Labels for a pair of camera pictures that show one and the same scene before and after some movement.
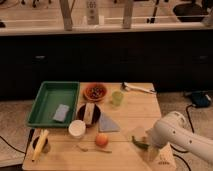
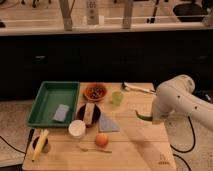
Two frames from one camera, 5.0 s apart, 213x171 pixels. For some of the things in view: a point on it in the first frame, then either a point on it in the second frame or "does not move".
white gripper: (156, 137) to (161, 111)
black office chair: (189, 12) does not move
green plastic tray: (56, 105) does not move
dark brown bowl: (96, 115) does not move
